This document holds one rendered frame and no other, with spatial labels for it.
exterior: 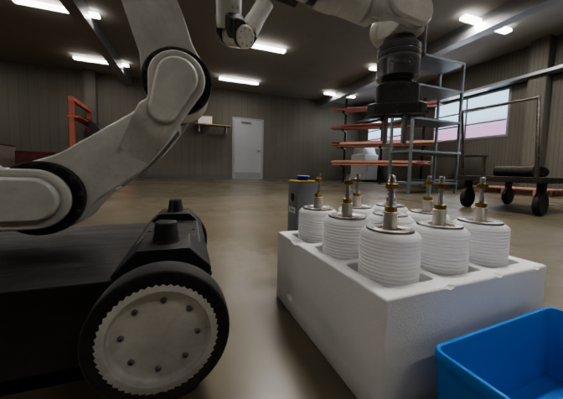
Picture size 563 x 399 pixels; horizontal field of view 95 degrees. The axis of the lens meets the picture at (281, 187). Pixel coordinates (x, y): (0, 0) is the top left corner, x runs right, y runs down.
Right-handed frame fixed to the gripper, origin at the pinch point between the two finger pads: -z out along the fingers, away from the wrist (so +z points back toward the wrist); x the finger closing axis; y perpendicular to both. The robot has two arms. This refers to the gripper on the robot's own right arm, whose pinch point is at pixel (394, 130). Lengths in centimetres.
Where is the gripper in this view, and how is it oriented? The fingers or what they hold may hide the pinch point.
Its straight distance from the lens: 63.7
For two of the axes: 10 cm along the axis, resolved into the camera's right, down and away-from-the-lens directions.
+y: 2.9, -0.6, 9.6
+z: 0.3, -10.0, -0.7
